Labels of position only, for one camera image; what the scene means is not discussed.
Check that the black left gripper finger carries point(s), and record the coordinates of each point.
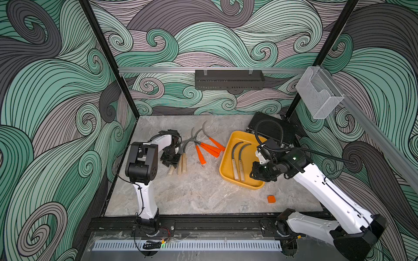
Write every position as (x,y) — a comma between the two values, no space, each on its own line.
(165,158)
(176,159)

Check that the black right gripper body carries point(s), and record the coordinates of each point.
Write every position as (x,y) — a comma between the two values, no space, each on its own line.
(269,169)

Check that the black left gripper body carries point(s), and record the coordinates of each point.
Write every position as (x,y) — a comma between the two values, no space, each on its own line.
(170,153)

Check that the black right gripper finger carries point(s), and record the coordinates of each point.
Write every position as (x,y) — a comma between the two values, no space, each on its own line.
(262,175)
(258,169)

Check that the large wooden handle sickle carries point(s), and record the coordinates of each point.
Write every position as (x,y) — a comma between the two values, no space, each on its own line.
(237,173)

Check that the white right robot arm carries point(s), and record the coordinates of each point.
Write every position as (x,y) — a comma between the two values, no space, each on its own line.
(353,232)

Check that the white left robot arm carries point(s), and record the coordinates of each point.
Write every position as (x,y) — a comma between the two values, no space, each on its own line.
(142,168)

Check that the yellow plastic storage tray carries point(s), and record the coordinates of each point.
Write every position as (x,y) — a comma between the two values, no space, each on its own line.
(248,158)

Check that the small orange block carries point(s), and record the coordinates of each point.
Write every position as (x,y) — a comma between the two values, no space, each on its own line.
(271,199)

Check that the black aluminium carrying case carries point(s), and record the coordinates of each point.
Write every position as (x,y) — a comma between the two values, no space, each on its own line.
(270,130)

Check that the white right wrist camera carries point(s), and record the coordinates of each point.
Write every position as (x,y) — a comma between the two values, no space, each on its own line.
(263,155)

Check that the black vertical frame post right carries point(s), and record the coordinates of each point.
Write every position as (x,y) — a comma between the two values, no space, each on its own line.
(329,43)

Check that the black vertical frame post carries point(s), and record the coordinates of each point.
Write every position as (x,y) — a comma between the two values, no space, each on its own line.
(94,24)
(329,43)

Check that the white slotted cable duct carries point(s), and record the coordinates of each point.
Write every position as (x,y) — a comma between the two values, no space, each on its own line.
(191,245)

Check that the black perforated wall shelf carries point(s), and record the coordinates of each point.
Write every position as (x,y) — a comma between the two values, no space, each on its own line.
(234,82)

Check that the clear plastic wall bin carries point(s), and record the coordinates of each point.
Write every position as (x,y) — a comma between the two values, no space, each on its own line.
(319,91)

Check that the aluminium horizontal wall rail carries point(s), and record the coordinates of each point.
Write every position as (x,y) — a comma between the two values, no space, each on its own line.
(191,70)

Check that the aluminium right side rail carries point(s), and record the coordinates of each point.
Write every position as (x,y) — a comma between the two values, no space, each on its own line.
(389,117)

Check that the black vertical frame post left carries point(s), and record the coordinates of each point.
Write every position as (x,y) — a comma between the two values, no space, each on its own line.
(94,24)

